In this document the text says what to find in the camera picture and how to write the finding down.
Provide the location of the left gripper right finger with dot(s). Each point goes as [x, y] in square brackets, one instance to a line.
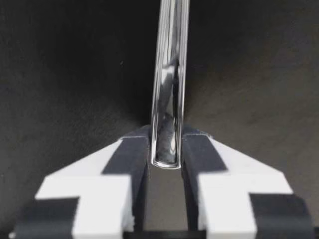
[224, 199]

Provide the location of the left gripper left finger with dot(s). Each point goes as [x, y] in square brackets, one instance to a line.
[99, 199]

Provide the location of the clear plastic fork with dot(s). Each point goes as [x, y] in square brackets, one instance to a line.
[172, 74]

